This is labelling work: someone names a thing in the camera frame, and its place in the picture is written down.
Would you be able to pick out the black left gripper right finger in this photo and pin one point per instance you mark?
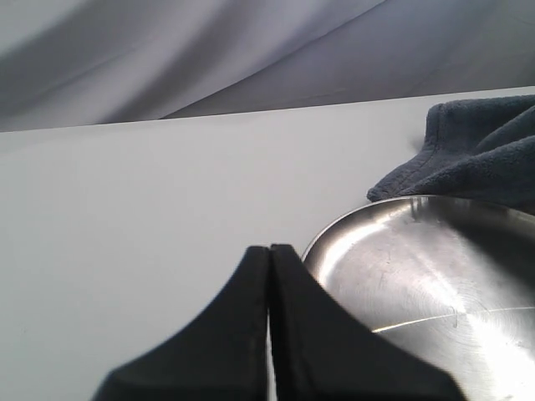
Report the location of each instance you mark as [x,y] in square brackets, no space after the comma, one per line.
[320,352]

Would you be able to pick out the round stainless steel plate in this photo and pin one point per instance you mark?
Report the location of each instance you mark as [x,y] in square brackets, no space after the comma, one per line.
[448,280]

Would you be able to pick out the grey-blue fleece towel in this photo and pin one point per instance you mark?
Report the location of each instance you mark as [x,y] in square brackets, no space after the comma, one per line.
[479,149]

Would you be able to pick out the white backdrop curtain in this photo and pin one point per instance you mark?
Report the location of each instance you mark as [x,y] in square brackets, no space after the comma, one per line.
[69,63]

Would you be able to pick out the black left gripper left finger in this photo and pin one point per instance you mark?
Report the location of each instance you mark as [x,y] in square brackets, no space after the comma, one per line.
[219,355]

